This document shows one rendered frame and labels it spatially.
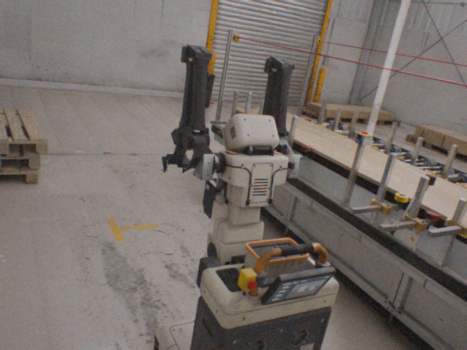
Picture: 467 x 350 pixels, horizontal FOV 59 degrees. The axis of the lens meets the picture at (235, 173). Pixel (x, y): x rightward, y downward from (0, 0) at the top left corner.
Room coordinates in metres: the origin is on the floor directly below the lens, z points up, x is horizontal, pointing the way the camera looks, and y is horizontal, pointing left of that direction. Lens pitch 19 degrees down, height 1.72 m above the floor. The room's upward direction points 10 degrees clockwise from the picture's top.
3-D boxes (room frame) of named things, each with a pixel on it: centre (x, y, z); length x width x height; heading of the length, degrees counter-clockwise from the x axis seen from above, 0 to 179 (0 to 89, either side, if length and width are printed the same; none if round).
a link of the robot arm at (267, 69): (2.07, -0.11, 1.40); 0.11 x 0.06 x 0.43; 120
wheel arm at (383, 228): (2.15, -1.01, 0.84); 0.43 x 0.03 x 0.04; 122
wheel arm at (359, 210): (2.38, -0.90, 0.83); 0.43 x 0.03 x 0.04; 122
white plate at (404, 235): (2.24, -1.02, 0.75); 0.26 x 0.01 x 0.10; 32
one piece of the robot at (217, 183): (1.81, -0.01, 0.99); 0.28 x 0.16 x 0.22; 121
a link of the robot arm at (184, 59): (1.85, 0.26, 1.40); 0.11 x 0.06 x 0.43; 120
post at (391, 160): (2.44, -0.92, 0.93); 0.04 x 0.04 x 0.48; 32
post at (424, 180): (2.23, -1.05, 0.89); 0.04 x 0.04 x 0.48; 32
